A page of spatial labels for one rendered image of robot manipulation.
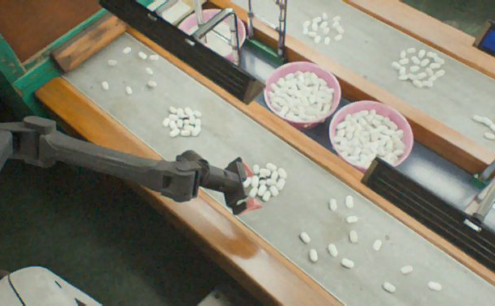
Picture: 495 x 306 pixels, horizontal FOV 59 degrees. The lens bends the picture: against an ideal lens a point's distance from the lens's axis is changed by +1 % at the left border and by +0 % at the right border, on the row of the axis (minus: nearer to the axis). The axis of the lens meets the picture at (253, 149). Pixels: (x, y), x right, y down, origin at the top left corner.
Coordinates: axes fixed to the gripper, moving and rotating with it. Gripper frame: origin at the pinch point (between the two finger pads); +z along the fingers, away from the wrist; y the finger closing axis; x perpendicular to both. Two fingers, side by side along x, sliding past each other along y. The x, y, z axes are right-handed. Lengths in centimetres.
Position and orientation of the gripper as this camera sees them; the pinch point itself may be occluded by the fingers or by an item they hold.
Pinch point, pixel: (254, 190)
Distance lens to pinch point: 117.0
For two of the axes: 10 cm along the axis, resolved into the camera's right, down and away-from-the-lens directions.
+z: 6.4, 2.6, 7.2
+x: 7.3, -5.0, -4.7
